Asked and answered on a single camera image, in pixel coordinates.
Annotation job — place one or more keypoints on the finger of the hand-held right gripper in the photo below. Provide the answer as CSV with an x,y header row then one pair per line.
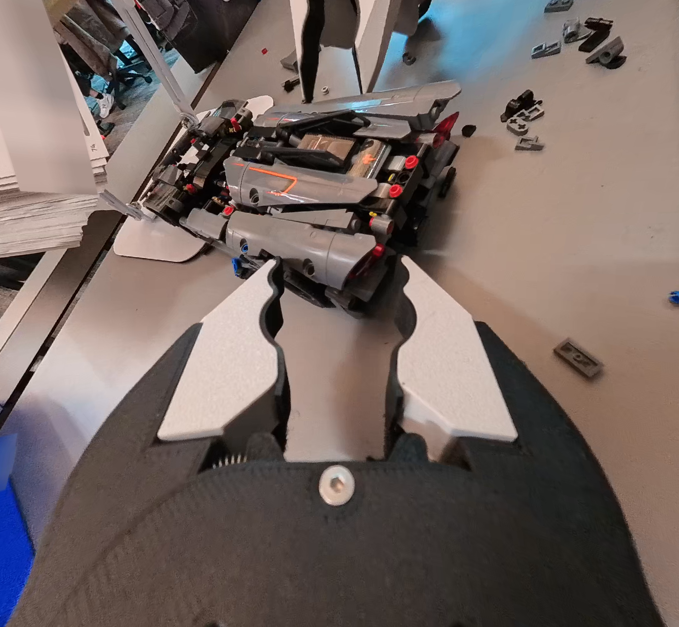
x,y
297,12
382,1

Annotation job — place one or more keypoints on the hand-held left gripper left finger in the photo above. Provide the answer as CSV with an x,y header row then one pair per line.
x,y
223,372

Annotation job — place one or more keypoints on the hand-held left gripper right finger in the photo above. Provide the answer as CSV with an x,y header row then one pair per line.
x,y
451,372

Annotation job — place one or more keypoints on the grey lego car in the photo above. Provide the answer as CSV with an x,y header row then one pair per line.
x,y
297,187

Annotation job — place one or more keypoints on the black lego set box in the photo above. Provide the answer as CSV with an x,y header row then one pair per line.
x,y
238,1

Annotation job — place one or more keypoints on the scattered black lego parts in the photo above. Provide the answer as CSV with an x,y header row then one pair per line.
x,y
290,83

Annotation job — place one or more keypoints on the grey flat lego plate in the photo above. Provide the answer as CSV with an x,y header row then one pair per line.
x,y
578,357

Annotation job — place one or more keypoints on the scattered small dark lego pieces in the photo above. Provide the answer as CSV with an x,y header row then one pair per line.
x,y
604,52

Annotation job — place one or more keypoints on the lego instruction booklet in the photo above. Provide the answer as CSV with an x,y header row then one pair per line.
x,y
42,134

